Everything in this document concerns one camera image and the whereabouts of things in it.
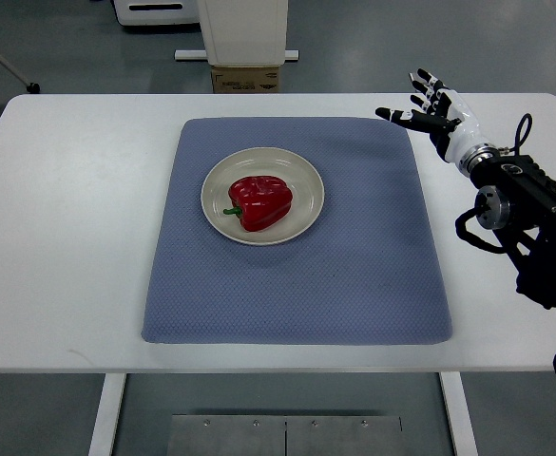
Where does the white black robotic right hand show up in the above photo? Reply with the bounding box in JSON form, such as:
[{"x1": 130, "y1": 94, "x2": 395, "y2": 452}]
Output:
[{"x1": 375, "y1": 68, "x2": 495, "y2": 164}]

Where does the red bell pepper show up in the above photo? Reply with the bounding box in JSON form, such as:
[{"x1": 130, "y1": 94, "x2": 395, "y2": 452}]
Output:
[{"x1": 222, "y1": 176, "x2": 293, "y2": 232}]

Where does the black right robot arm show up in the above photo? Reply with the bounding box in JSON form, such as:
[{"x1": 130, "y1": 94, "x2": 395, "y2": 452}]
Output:
[{"x1": 455, "y1": 114, "x2": 556, "y2": 310}]

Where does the cream round plate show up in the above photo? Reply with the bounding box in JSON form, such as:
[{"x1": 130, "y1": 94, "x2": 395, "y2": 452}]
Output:
[{"x1": 201, "y1": 147, "x2": 324, "y2": 246}]

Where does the metal floor plate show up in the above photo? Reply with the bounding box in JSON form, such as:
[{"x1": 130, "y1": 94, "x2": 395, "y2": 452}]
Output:
[{"x1": 167, "y1": 415, "x2": 407, "y2": 455}]

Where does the blue textured mat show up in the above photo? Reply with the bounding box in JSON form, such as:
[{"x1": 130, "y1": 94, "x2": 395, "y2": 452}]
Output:
[{"x1": 142, "y1": 117, "x2": 452, "y2": 345}]

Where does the cardboard box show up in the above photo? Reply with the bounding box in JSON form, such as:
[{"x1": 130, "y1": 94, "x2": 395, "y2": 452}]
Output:
[{"x1": 211, "y1": 66, "x2": 279, "y2": 94}]

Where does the white table leg right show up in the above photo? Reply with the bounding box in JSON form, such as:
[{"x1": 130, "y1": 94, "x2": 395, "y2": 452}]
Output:
[{"x1": 439, "y1": 371, "x2": 479, "y2": 456}]

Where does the white table leg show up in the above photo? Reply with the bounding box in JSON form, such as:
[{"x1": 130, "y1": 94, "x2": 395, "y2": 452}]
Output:
[
  {"x1": 88, "y1": 373, "x2": 126, "y2": 456},
  {"x1": 439, "y1": 371, "x2": 479, "y2": 456}
]

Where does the white machine with slot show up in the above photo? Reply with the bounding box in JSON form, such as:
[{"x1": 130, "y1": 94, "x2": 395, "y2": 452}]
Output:
[{"x1": 112, "y1": 0, "x2": 199, "y2": 27}]

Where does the white table leg left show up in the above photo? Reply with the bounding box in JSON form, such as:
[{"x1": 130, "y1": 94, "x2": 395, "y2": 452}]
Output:
[{"x1": 88, "y1": 373, "x2": 126, "y2": 456}]

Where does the white pedestal column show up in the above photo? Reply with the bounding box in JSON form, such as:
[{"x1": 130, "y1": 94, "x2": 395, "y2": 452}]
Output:
[{"x1": 174, "y1": 0, "x2": 299, "y2": 67}]

